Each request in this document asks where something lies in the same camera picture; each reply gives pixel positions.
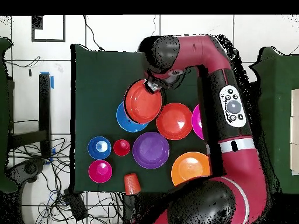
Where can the red-orange bowl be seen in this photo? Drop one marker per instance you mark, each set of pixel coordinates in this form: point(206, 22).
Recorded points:
point(174, 121)
point(142, 105)

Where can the light blue bowl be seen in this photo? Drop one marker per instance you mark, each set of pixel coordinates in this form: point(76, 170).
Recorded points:
point(123, 122)

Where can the large pink bowl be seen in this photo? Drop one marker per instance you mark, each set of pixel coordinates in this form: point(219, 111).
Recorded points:
point(197, 121)

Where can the purple bowl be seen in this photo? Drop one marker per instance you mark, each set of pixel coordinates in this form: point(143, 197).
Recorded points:
point(150, 150)

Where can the red cup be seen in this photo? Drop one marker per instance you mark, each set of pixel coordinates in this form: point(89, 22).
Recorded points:
point(121, 149)

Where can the small dark blue bowl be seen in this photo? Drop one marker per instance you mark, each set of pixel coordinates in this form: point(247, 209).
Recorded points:
point(93, 149)

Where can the large orange bowl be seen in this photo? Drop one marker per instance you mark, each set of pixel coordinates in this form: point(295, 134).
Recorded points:
point(186, 168)

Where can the orange cup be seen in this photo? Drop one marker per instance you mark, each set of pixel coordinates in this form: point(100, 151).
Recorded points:
point(132, 184)

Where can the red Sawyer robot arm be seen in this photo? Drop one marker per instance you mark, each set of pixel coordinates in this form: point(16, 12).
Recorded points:
point(233, 144)

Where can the dark green table cloth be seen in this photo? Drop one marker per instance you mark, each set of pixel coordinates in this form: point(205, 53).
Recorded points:
point(105, 77)

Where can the small pink bowl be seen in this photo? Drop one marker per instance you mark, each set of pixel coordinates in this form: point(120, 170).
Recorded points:
point(95, 175)

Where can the green cloth neighbouring table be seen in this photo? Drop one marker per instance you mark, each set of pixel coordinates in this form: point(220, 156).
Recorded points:
point(3, 116)
point(278, 116)

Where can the white box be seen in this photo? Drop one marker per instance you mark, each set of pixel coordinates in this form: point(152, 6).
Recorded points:
point(295, 158)
point(295, 102)
point(295, 130)

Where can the black power adapter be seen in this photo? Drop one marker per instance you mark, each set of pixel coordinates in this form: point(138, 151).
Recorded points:
point(76, 206)

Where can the black stand post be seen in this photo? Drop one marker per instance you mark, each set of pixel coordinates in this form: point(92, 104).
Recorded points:
point(44, 105)

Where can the black square floor frame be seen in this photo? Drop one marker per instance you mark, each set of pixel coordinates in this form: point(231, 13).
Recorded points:
point(37, 23)

